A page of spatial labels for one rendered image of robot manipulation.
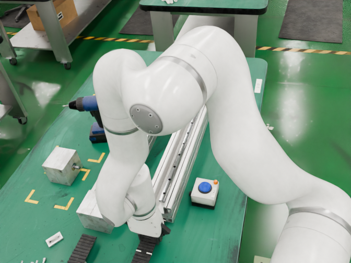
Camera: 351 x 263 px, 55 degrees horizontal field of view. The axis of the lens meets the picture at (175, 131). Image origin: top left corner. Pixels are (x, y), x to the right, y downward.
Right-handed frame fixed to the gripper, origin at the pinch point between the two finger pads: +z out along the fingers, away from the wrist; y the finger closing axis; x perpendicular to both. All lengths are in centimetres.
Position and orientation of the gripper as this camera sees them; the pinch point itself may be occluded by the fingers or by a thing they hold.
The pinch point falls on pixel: (150, 235)
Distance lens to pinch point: 111.0
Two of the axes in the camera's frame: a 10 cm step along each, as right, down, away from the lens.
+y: 9.5, 1.4, -2.7
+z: 0.9, 7.2, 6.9
